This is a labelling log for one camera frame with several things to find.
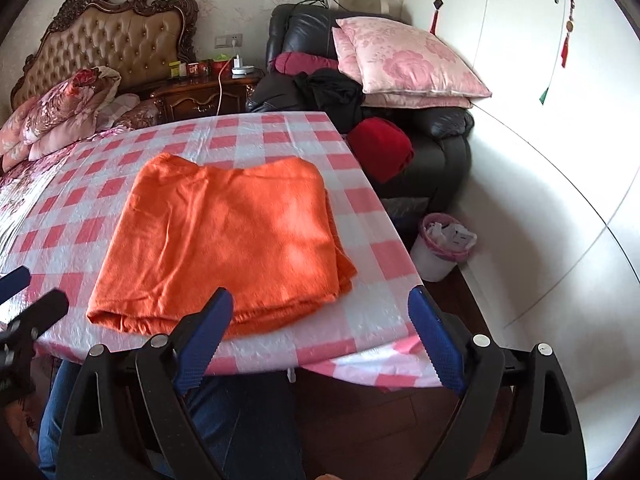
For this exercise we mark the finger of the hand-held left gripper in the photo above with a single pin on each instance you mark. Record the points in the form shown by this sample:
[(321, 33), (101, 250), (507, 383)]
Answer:
[(12, 282), (42, 310)]

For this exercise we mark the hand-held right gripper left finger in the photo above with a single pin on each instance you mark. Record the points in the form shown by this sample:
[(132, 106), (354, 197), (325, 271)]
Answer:
[(200, 350)]

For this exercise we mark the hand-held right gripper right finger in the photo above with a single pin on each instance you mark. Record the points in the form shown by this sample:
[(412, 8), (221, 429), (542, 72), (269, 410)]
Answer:
[(437, 345)]

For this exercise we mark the orange pants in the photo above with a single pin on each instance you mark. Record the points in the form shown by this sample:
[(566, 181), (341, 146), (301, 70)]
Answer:
[(225, 240)]

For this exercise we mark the person's jeans legs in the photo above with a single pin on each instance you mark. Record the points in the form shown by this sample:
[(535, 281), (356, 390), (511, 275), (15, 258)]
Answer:
[(240, 420)]

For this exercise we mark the white bin with pink liner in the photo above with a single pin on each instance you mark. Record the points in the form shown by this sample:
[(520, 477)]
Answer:
[(435, 262)]

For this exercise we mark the floral bed sheet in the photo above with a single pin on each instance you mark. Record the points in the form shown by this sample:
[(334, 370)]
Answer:
[(30, 195)]

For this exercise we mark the black leather armchair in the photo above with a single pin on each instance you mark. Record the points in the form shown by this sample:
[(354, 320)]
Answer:
[(440, 160)]

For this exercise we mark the white wardrobe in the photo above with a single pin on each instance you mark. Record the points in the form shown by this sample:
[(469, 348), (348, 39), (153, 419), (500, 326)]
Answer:
[(525, 160)]

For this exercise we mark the red folded cloth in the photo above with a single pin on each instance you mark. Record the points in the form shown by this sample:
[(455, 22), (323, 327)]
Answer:
[(380, 147)]

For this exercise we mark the pink checkered tablecloth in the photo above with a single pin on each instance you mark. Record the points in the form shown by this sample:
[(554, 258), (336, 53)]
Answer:
[(300, 145)]

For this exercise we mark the carved wooden nightstand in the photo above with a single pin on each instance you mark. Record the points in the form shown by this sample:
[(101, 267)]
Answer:
[(190, 97)]

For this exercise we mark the tufted carved wooden headboard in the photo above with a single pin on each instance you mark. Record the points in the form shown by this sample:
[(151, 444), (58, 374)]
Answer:
[(115, 45)]

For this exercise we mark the yellow small box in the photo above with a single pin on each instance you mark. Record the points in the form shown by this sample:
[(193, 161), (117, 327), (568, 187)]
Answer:
[(174, 70)]

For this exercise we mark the green tassel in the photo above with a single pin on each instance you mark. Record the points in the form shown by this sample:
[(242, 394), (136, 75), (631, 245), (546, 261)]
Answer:
[(544, 96)]

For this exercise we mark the black crumpled cloth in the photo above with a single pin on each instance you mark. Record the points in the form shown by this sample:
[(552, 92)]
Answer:
[(332, 92)]

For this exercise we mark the red jar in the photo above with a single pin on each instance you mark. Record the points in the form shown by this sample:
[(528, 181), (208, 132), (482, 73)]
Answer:
[(205, 68)]

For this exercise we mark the white round device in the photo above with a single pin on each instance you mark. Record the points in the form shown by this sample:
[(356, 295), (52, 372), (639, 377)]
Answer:
[(243, 71)]

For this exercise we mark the large pink floral pillow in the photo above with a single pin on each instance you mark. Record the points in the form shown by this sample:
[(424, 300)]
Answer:
[(415, 60)]

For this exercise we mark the white charger plug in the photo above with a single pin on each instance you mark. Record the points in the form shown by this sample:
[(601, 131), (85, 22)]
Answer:
[(237, 60)]

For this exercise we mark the small pink floral pillow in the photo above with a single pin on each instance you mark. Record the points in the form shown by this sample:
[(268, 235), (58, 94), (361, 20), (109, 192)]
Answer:
[(350, 57)]

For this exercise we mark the maroon bolster cushion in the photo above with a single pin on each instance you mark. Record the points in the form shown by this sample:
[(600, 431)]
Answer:
[(300, 62)]

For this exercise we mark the red tassel pendant ornament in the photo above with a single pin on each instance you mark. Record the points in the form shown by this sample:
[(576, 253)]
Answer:
[(567, 35)]

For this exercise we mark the red knot ornament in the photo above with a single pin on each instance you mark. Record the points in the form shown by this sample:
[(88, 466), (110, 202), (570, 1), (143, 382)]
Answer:
[(437, 7)]

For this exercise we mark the wall socket plate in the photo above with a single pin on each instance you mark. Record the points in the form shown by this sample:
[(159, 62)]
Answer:
[(228, 39)]

